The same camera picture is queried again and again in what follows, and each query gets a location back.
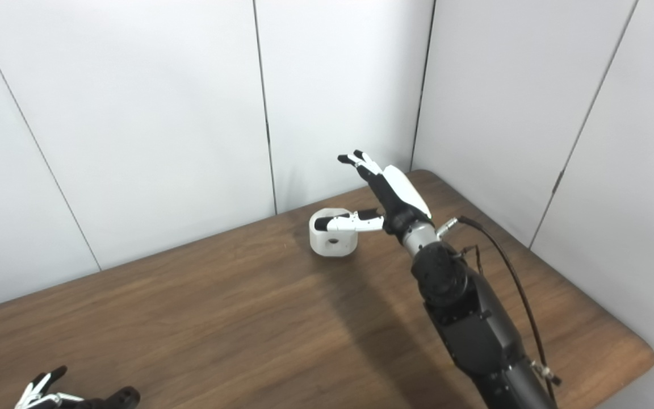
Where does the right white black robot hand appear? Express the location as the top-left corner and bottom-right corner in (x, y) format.
(315, 150), (435, 239)

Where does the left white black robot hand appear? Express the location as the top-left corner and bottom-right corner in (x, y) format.
(15, 365), (86, 409)

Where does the black flanged holder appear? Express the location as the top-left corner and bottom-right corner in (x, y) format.
(82, 386), (141, 409)

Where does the round white plastic piece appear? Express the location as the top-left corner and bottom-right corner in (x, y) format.
(309, 208), (359, 258)

